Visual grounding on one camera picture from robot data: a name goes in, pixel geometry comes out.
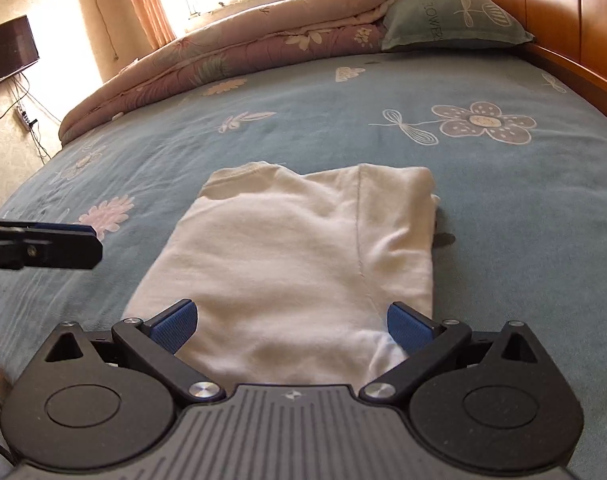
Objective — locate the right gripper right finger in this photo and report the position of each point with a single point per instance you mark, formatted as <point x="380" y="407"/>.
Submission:
<point x="479" y="400"/>

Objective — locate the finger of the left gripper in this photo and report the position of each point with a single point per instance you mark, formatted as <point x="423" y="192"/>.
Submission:
<point x="32" y="227"/>
<point x="76" y="252"/>

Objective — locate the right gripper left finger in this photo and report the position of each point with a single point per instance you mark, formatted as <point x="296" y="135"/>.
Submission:
<point x="90" y="400"/>

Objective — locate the white printed sweatshirt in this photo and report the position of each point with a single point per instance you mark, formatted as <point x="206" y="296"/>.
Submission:
<point x="292" y="274"/>

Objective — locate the white power strip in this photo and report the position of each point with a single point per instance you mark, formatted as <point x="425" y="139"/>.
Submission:
<point x="24" y="119"/>

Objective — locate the black television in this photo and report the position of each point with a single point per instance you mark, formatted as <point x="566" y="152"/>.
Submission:
<point x="18" y="50"/>

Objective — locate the blue floral bed sheet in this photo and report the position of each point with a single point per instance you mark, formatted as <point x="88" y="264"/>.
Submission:
<point x="519" y="160"/>

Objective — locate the pink floral folded quilt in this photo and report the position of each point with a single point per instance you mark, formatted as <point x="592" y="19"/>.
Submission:
<point x="275" y="35"/>

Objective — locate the grey-green pillow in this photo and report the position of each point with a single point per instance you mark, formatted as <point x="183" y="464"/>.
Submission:
<point x="458" y="24"/>

